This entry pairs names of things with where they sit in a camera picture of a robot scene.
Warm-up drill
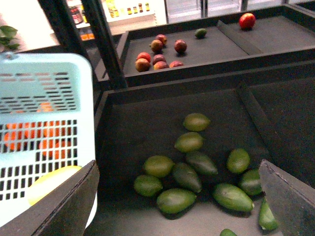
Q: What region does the dark avocado crate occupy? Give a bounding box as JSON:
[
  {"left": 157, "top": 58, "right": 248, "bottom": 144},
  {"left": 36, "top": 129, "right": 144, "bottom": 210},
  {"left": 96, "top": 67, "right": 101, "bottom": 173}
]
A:
[{"left": 85, "top": 60, "right": 315, "bottom": 236}]

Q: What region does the green avocado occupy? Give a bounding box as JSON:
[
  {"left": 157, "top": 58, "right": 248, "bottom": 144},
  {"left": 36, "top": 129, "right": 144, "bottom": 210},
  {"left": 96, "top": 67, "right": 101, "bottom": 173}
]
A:
[
  {"left": 157, "top": 188, "right": 196, "bottom": 214},
  {"left": 172, "top": 162, "right": 202, "bottom": 193},
  {"left": 213, "top": 183, "right": 254, "bottom": 212},
  {"left": 185, "top": 151, "right": 218, "bottom": 176}
]

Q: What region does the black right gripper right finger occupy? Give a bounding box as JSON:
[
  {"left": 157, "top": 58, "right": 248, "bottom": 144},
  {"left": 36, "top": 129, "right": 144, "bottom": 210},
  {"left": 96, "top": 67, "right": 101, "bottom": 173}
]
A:
[{"left": 258, "top": 159, "right": 315, "bottom": 236}]

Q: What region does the light blue plastic basket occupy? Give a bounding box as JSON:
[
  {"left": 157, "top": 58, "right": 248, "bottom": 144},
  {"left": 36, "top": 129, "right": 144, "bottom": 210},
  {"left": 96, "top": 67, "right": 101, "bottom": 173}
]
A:
[{"left": 0, "top": 52, "right": 95, "bottom": 225}]

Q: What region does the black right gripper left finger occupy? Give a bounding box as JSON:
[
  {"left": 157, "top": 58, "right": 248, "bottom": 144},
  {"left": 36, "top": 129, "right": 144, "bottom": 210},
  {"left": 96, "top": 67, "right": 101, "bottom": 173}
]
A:
[{"left": 0, "top": 160, "right": 99, "bottom": 236}]

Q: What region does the yellow mango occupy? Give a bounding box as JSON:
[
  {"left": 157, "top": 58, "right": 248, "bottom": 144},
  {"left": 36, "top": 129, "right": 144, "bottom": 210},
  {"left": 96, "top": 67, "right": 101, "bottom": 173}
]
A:
[{"left": 26, "top": 166, "right": 82, "bottom": 206}]

